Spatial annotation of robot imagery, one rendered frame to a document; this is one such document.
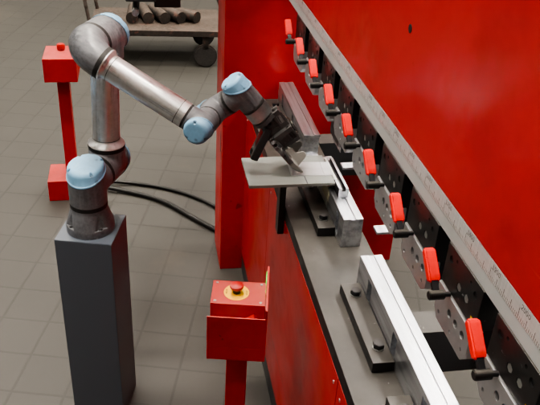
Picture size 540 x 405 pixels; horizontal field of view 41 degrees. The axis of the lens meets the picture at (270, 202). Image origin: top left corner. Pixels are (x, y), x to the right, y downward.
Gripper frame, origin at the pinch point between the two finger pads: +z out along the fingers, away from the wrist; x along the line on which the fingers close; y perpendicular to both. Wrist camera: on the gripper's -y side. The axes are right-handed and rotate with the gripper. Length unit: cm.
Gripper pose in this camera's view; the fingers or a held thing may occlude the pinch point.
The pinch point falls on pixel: (296, 165)
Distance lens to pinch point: 220.8
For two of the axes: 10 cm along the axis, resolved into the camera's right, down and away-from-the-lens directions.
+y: 7.9, -5.6, -2.3
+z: 6.0, 6.4, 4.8
